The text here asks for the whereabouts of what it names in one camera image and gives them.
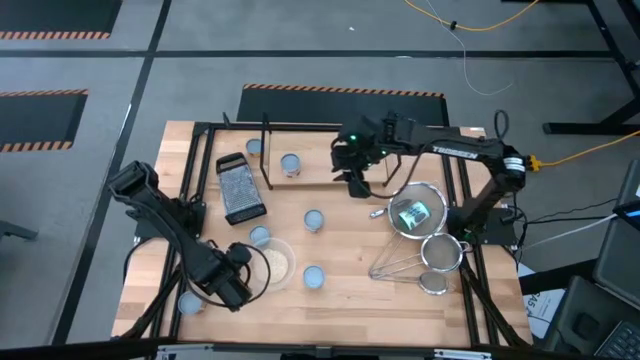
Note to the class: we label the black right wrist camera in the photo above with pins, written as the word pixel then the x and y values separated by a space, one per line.
pixel 360 189

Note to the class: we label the red green label can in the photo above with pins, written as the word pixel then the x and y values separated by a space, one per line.
pixel 190 302

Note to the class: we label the blue-lit screen device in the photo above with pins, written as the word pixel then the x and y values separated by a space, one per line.
pixel 631 212

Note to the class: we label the white printed paper sheet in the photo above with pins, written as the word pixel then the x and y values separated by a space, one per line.
pixel 537 310

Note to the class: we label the white bowl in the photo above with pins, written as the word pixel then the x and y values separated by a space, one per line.
pixel 292 265

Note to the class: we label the black aluminium table frame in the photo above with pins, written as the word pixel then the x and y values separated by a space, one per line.
pixel 310 128

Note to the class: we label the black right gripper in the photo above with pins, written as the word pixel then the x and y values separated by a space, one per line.
pixel 362 145

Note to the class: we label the beige grains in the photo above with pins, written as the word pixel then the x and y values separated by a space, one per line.
pixel 277 265

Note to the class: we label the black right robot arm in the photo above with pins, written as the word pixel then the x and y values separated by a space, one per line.
pixel 460 147

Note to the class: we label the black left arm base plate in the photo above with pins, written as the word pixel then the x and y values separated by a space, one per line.
pixel 145 231

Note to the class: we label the black overhead rig bar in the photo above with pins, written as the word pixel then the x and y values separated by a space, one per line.
pixel 320 352

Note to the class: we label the medium metal mesh strainer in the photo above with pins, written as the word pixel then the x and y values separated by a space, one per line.
pixel 442 252

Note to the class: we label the short pineapple rings can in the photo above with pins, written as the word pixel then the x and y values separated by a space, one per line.
pixel 254 146

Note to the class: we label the large black equipment case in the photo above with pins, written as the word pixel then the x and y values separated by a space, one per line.
pixel 620 260

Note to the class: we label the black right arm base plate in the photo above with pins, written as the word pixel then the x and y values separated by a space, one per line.
pixel 500 232

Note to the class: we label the black desk leg frame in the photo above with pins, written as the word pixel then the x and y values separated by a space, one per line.
pixel 575 128

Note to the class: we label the black hazard-striped floor mat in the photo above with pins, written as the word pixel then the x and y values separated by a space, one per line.
pixel 55 15
pixel 310 107
pixel 35 120

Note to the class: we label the mixed fruit can pineapple face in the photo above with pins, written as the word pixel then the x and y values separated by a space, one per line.
pixel 313 276

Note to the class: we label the white sauce can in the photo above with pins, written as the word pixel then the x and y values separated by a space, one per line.
pixel 290 164

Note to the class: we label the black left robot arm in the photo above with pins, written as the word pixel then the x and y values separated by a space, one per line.
pixel 167 227

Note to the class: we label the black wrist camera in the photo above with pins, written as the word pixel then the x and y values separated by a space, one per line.
pixel 360 189
pixel 239 253

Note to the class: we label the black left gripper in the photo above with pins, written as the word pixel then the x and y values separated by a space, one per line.
pixel 227 287

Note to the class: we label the wooden shelf black metal frame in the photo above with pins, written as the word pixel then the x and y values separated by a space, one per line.
pixel 330 160

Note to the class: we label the mixed vegetables can green rim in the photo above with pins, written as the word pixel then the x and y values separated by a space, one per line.
pixel 414 215

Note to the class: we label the large metal mesh strainer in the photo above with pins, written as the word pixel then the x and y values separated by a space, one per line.
pixel 427 195

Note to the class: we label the black case with round recess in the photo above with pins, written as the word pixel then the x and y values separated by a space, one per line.
pixel 580 320

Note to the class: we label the small metal mesh strainer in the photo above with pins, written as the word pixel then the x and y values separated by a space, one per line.
pixel 433 283

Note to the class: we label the teal label can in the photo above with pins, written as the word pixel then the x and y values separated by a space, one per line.
pixel 260 235

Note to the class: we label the oranges can teal orange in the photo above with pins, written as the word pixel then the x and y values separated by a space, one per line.
pixel 313 220

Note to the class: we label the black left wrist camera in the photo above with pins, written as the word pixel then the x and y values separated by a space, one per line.
pixel 239 253

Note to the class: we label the black keyboard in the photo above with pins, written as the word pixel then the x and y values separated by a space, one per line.
pixel 622 345

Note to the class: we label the black chair base leg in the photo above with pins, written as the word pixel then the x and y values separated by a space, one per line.
pixel 15 230

